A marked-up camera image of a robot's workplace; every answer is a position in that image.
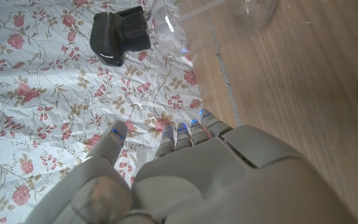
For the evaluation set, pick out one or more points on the clear plastic spray bottle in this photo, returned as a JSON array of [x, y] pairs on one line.
[[172, 28]]

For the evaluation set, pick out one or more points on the floral print backdrop cloth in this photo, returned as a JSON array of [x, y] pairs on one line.
[[42, 93]]

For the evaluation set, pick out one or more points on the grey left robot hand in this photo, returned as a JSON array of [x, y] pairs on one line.
[[228, 180]]

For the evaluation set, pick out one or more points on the black trigger sprayer head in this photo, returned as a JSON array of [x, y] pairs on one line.
[[110, 37]]

